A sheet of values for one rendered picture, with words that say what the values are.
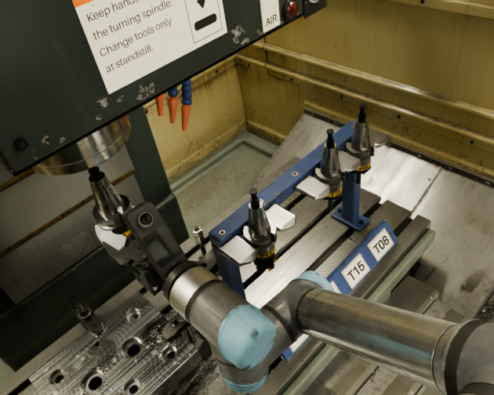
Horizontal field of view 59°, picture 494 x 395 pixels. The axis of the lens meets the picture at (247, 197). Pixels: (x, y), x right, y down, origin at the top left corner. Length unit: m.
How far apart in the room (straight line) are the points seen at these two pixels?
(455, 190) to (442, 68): 0.39
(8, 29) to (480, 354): 0.48
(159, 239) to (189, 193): 1.29
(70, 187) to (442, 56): 1.09
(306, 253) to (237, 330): 0.67
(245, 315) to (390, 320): 0.18
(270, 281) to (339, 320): 0.57
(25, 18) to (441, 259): 1.28
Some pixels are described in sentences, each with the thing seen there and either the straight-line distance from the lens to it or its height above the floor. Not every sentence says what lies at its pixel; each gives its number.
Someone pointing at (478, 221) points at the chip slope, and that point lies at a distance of 1.50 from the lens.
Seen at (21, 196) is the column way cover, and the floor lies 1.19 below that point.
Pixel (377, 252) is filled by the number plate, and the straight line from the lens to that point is 1.19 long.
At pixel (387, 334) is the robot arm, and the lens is 0.56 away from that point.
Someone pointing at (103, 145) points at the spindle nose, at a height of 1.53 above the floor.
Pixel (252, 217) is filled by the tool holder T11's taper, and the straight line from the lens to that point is 0.80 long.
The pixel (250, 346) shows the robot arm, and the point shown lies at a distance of 0.58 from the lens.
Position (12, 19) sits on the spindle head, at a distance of 0.40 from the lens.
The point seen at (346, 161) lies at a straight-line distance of 1.00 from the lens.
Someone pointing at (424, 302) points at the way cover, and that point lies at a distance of 1.36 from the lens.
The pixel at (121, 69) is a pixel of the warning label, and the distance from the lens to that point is 0.45.
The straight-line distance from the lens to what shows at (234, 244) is 0.84.
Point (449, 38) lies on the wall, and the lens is 1.39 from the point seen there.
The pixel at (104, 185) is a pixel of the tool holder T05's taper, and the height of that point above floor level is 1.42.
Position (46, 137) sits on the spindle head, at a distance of 0.43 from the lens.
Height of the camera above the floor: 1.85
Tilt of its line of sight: 43 degrees down
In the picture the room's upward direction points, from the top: 10 degrees counter-clockwise
